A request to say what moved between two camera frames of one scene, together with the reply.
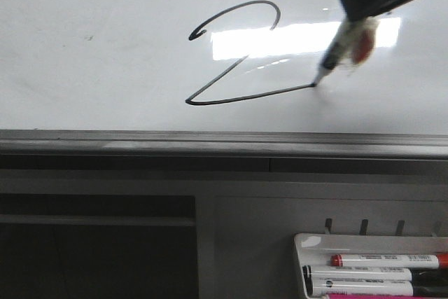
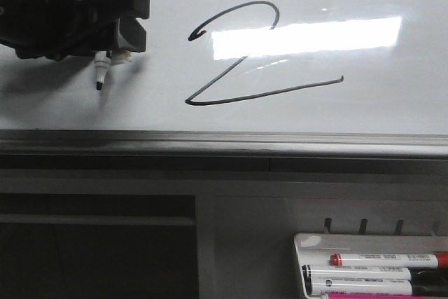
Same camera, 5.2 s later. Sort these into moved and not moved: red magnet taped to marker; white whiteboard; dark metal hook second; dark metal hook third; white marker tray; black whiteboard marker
Moved: red magnet taped to marker; black whiteboard marker
Not moved: dark metal hook second; dark metal hook third; white marker tray; white whiteboard
